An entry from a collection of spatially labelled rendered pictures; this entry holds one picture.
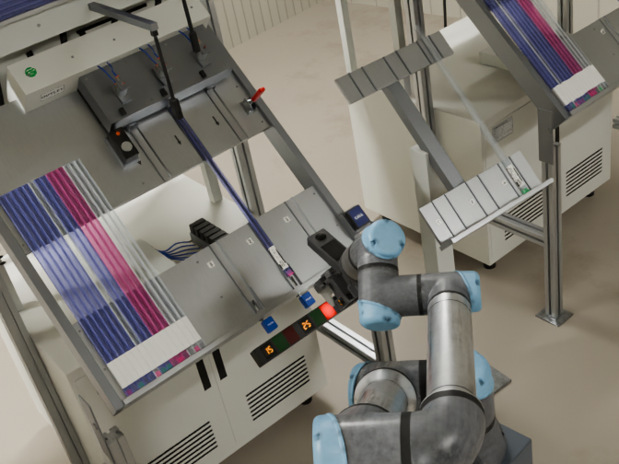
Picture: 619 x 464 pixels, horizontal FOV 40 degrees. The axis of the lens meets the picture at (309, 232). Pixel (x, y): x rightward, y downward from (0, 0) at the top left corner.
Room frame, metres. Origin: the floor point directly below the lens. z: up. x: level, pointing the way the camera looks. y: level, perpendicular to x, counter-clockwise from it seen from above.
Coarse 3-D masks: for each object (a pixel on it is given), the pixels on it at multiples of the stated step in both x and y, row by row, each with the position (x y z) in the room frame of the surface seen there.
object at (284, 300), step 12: (300, 288) 1.54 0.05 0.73; (276, 300) 1.51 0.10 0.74; (288, 300) 1.54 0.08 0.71; (264, 312) 1.48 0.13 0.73; (240, 324) 1.45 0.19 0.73; (252, 324) 1.49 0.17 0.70; (228, 336) 1.43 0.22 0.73; (204, 348) 1.40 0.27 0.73; (216, 348) 1.45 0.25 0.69; (192, 360) 1.37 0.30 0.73; (168, 372) 1.35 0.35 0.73; (180, 372) 1.39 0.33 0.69; (156, 384) 1.33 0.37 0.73; (132, 396) 1.30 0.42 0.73; (144, 396) 1.35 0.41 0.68
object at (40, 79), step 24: (192, 0) 2.05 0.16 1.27; (120, 24) 1.95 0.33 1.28; (168, 24) 1.98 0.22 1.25; (72, 48) 1.87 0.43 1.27; (96, 48) 1.88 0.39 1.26; (120, 48) 1.90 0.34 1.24; (144, 48) 1.93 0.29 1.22; (24, 72) 1.80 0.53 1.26; (48, 72) 1.81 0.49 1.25; (72, 72) 1.82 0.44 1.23; (24, 96) 1.77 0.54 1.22; (48, 96) 1.81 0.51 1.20
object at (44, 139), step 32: (64, 96) 1.85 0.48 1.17; (192, 96) 1.92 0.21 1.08; (224, 96) 1.93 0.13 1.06; (0, 128) 1.76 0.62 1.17; (32, 128) 1.77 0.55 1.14; (64, 128) 1.79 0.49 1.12; (96, 128) 1.80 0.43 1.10; (160, 128) 1.83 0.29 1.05; (192, 128) 1.85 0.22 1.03; (224, 128) 1.86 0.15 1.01; (256, 128) 1.88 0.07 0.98; (0, 160) 1.70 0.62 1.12; (32, 160) 1.71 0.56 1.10; (64, 160) 1.72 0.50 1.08; (96, 160) 1.74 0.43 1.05; (160, 160) 1.76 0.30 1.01; (192, 160) 1.78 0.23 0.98; (0, 192) 1.64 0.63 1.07; (128, 192) 1.68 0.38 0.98
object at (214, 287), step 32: (288, 224) 1.68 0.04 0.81; (320, 224) 1.70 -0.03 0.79; (192, 256) 1.58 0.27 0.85; (224, 256) 1.59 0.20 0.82; (256, 256) 1.61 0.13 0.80; (288, 256) 1.62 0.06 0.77; (192, 288) 1.52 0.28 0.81; (224, 288) 1.53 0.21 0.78; (256, 288) 1.54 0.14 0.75; (288, 288) 1.55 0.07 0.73; (192, 320) 1.46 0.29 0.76; (224, 320) 1.47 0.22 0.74; (96, 352) 1.38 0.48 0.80
